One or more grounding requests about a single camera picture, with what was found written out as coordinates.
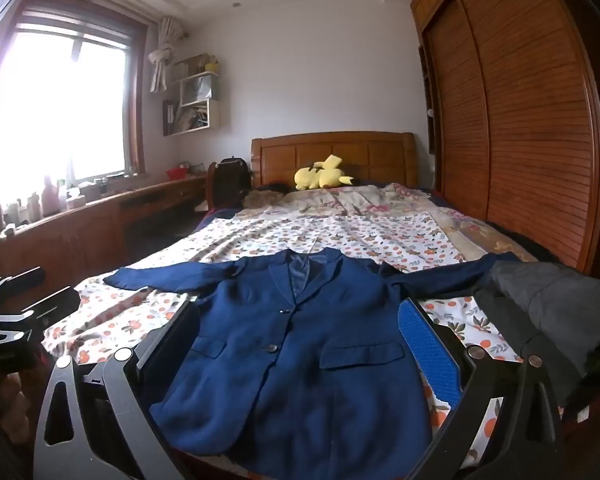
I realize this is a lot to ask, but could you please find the tied white curtain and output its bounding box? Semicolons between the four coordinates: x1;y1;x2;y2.
147;16;182;94

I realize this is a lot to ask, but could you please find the row of bottles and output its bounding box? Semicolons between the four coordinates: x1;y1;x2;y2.
0;175;89;227

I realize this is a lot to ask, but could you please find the wooden slatted wardrobe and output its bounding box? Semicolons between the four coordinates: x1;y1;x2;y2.
410;0;600;277

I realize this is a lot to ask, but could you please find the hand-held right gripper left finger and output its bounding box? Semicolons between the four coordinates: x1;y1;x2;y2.
34;300;202;480

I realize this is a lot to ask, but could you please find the black backpack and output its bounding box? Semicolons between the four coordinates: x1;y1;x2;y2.
207;157;254;211

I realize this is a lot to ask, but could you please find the beige pink floral quilt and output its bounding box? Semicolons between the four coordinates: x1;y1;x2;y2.
242;182;541;267

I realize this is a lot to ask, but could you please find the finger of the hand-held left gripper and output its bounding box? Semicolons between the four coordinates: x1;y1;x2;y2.
0;266;47;311
0;287;81;352

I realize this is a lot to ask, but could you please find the white wall shelf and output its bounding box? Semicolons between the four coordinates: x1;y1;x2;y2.
162;55;222;137

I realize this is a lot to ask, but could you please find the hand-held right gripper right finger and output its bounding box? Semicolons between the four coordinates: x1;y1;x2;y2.
396;297;566;480

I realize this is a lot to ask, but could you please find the wood framed window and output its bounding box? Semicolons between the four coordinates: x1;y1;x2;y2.
0;7;147;183

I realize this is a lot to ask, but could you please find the grey folded garment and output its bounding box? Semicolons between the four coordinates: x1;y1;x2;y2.
490;260;600;378

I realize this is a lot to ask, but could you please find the wooden bed headboard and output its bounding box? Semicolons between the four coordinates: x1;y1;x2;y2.
250;131;417;192

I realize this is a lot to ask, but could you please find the orange floral bed sheet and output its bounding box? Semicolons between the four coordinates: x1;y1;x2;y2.
41;205;593;480

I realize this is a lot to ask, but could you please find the yellow plush toy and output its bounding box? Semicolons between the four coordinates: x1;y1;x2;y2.
294;154;357;191

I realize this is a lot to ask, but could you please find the long wooden desk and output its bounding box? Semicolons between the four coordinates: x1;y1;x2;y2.
0;174;212;303

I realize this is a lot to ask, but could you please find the navy blue blazer jacket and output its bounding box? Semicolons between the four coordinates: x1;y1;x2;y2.
103;247;521;480

